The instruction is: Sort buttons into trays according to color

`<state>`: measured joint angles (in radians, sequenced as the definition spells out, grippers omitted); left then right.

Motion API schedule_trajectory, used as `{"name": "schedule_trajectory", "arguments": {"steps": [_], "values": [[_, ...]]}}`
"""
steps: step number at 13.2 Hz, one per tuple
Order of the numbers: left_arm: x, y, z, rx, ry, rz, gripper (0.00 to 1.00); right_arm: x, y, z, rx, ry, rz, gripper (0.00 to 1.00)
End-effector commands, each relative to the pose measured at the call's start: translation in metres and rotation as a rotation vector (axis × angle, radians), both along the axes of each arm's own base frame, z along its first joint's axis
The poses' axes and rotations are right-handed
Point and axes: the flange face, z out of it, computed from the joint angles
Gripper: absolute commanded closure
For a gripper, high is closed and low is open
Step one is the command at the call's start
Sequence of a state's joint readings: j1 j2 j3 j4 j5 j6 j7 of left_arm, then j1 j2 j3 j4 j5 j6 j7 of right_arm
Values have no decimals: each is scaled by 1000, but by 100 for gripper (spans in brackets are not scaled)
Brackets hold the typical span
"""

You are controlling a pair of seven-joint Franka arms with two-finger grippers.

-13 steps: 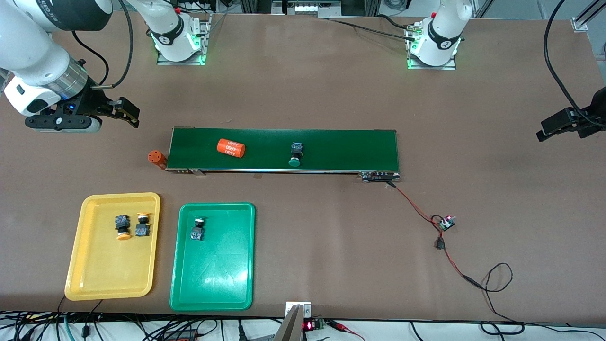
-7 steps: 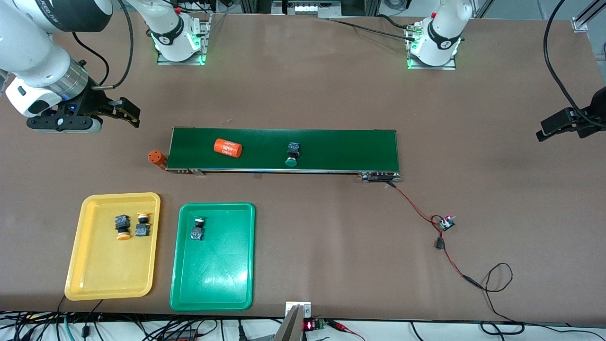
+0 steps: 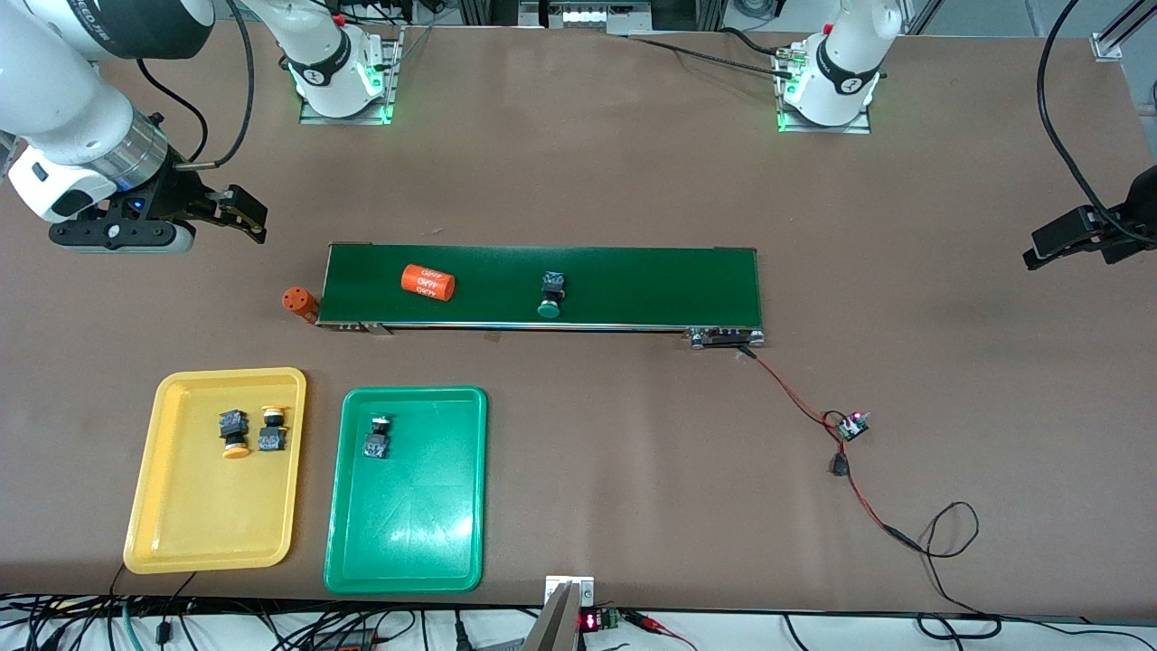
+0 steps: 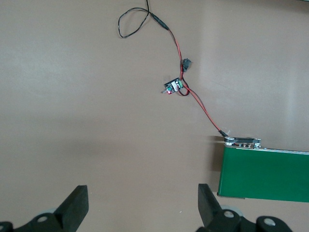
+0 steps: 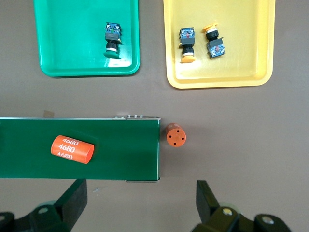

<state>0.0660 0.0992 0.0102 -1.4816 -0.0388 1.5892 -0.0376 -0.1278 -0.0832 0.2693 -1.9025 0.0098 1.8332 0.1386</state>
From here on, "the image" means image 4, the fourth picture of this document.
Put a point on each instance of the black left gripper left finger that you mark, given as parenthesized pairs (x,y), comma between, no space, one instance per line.
(70,212)

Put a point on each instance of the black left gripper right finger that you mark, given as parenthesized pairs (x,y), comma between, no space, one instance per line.
(207,207)

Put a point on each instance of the green belt conveyor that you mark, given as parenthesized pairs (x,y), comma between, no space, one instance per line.
(265,174)

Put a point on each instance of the small motor controller board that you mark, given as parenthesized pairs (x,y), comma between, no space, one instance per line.
(172,87)

